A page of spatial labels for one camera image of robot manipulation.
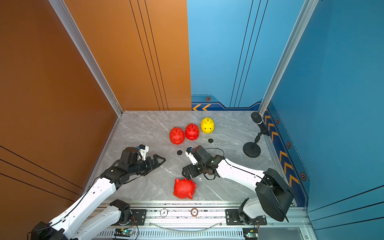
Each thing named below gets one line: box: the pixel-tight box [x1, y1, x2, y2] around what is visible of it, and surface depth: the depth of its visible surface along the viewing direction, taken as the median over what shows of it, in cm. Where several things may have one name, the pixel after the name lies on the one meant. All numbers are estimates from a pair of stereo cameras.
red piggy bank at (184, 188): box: [173, 177, 197, 200], surface depth 77 cm
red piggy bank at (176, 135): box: [169, 127, 185, 145], surface depth 98 cm
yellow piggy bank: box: [201, 117, 215, 134], surface depth 104 cm
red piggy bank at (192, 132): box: [185, 123, 200, 141], surface depth 99 cm
